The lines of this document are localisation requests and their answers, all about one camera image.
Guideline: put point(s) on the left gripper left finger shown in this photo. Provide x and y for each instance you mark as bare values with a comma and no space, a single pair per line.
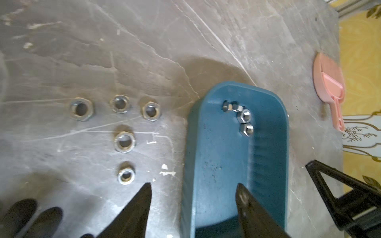
132,220

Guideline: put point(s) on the teal plastic storage box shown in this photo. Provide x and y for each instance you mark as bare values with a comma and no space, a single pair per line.
218,158

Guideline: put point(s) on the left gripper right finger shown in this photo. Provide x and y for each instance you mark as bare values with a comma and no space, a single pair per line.
254,220

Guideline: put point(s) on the steel hex nut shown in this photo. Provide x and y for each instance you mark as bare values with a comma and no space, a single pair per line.
81,109
151,111
226,106
120,104
126,176
124,142

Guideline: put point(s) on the pink plastic comb brush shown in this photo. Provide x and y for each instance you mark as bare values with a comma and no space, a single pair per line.
330,87

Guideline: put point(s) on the blue grey work glove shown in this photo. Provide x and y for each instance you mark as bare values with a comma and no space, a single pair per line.
21,212

